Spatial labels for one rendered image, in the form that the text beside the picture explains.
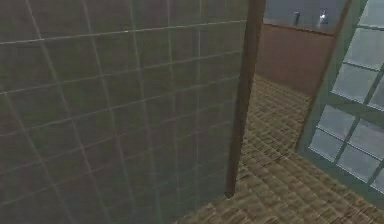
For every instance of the green glass-paned room door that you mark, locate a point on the green glass-paned room door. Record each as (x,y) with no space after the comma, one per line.
(350,110)

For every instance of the brown wooden counter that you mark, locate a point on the brown wooden counter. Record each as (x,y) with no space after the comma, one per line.
(293,56)

